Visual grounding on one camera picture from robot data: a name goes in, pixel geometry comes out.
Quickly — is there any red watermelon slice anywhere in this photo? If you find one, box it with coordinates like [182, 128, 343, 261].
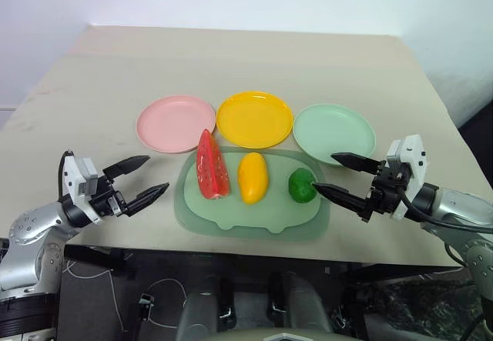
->
[196, 128, 232, 201]

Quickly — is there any light green plate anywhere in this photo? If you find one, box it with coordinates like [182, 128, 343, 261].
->
[293, 103, 377, 168]

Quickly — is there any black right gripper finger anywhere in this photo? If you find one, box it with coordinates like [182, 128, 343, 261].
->
[313, 182, 375, 223]
[330, 152, 386, 176]

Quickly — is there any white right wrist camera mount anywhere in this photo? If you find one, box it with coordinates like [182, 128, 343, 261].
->
[386, 134, 429, 219]

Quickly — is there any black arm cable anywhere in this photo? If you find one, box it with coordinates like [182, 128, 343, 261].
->
[56, 149, 74, 203]
[398, 186, 493, 236]

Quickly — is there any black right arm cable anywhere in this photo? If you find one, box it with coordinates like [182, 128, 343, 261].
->
[398, 186, 493, 236]

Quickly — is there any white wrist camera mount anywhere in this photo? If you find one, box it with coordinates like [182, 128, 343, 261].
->
[62, 153, 104, 226]
[386, 134, 429, 219]

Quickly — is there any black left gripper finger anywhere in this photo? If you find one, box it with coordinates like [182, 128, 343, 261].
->
[123, 182, 171, 218]
[102, 155, 151, 182]

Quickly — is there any yellow plate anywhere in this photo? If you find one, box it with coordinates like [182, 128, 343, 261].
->
[216, 91, 294, 150]

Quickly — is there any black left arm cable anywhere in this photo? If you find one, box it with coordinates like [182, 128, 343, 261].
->
[56, 149, 74, 203]

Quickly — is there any dark grey robot leg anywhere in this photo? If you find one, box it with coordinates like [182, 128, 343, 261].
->
[268, 270, 336, 334]
[175, 273, 236, 341]

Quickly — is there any green translucent tray mat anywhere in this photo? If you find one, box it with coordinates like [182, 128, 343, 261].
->
[173, 145, 331, 243]

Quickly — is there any black table frame bar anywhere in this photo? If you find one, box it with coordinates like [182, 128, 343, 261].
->
[63, 244, 136, 276]

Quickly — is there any green pepper toy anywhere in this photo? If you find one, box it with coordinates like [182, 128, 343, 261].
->
[287, 167, 318, 204]

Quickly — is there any yellow mango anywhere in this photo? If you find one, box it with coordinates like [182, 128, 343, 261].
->
[236, 152, 269, 205]

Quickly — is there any dark grey left robot leg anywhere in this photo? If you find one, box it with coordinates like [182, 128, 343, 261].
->
[175, 273, 236, 341]

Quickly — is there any dark grey right robot leg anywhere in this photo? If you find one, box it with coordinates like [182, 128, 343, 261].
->
[268, 270, 336, 334]

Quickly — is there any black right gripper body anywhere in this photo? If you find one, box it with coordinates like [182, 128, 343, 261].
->
[365, 159, 411, 219]

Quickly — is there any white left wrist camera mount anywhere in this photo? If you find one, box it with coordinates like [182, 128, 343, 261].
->
[62, 153, 104, 226]

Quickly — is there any white cord on floor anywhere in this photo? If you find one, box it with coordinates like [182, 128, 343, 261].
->
[63, 259, 188, 333]

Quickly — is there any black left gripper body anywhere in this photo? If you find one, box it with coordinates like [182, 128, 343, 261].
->
[89, 176, 129, 218]

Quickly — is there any pink plate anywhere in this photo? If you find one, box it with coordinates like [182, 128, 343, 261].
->
[136, 95, 216, 154]

